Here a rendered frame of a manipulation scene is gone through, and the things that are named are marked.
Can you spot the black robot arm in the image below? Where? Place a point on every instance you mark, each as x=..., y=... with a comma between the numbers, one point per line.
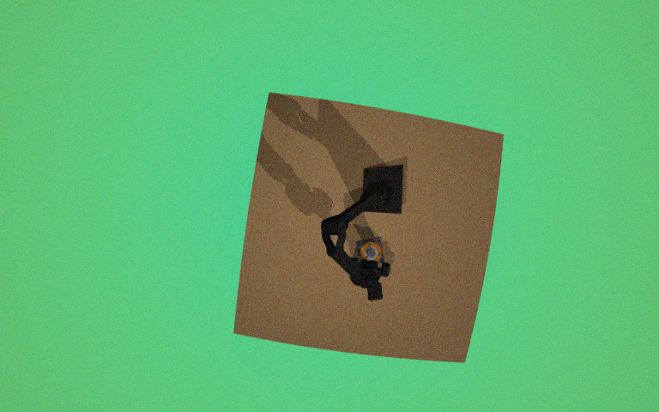
x=338, y=224

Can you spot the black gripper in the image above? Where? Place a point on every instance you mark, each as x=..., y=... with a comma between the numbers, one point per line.
x=364, y=263

